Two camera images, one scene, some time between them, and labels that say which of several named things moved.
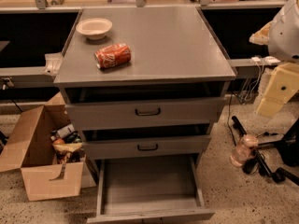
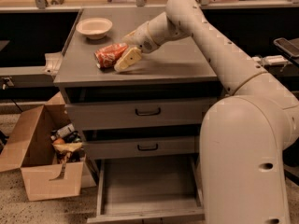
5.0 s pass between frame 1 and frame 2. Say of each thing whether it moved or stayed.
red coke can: stayed
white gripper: moved
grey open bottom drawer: stayed
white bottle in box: stayed
